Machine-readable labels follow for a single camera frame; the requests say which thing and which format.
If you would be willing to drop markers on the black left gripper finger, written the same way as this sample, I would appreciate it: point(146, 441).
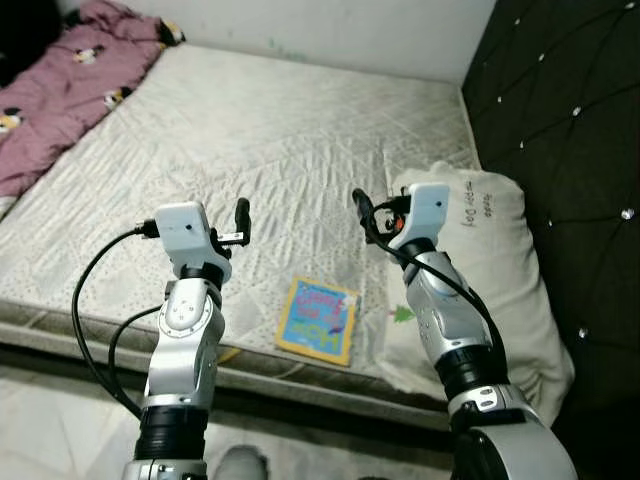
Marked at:
point(241, 218)

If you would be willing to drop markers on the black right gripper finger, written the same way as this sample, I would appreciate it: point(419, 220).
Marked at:
point(365, 210)

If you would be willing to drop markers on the colourful children's board book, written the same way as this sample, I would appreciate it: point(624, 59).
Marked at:
point(318, 320)

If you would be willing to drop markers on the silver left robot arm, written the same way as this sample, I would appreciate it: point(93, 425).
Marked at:
point(185, 350)

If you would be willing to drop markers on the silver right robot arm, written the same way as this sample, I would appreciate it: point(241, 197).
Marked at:
point(460, 330)

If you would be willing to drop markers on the white quilted mattress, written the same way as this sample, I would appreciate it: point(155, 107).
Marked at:
point(260, 160)

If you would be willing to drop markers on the small green paper scrap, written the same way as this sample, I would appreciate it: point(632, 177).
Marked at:
point(403, 314)

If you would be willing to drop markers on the white pillow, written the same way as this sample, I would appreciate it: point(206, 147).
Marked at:
point(505, 290)

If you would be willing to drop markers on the purple printed blanket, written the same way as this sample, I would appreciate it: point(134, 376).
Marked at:
point(60, 90)

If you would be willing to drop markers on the grey robot leg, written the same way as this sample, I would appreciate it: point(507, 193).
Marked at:
point(242, 465)

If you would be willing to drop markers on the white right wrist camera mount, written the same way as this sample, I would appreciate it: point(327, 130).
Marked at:
point(425, 210)

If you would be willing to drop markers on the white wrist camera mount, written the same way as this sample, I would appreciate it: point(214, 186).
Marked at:
point(425, 210)
point(188, 230)

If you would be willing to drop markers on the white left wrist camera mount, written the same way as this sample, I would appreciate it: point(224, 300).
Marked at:
point(188, 230)

